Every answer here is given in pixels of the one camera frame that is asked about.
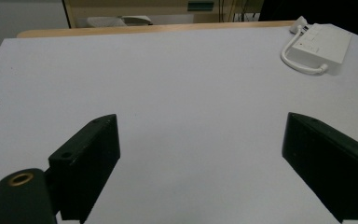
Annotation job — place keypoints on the beige cabinet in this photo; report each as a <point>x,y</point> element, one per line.
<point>130,7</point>

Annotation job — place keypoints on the white power strip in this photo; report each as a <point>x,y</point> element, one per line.
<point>321,43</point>

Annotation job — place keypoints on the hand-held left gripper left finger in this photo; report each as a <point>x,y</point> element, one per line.
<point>87,161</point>

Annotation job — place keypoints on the green label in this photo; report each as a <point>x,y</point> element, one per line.
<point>200,5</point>

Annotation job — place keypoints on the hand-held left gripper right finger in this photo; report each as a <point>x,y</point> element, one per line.
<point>329,165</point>

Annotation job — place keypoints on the white power plug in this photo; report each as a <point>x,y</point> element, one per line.
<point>299,25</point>

